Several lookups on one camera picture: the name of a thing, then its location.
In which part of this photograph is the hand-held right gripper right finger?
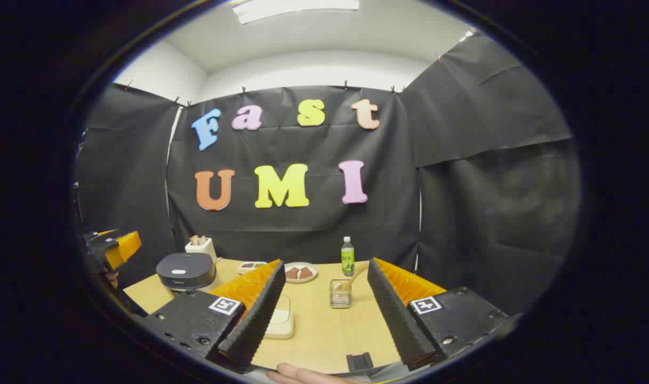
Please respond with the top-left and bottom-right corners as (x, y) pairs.
(367, 258), (511, 372)

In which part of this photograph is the black backdrop cloth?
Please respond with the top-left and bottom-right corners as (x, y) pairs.
(76, 32), (581, 315)

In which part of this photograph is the green tea bottle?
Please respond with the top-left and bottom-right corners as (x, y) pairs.
(341, 236), (355, 277)

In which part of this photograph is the white round plate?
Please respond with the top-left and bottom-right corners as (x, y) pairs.
(284, 262), (319, 283)

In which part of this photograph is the wooden spoon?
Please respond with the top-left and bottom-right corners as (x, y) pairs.
(335, 263), (368, 292)

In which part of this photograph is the black silver rice cooker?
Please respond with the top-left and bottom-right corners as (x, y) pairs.
(156, 253), (217, 297)

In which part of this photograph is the clear chopstick holder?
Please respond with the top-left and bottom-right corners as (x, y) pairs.
(330, 278), (352, 309)

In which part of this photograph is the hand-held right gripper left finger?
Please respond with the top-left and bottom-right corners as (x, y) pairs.
(140, 259), (286, 373)

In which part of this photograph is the white rice container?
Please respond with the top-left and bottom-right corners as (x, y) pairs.
(263, 294), (295, 340)

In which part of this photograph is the black table clamp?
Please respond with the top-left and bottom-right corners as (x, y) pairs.
(347, 352), (374, 374)

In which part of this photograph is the white toaster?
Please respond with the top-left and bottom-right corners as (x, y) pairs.
(185, 235), (221, 265)

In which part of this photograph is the ceiling light panel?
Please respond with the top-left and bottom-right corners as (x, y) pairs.
(231, 0), (360, 25)

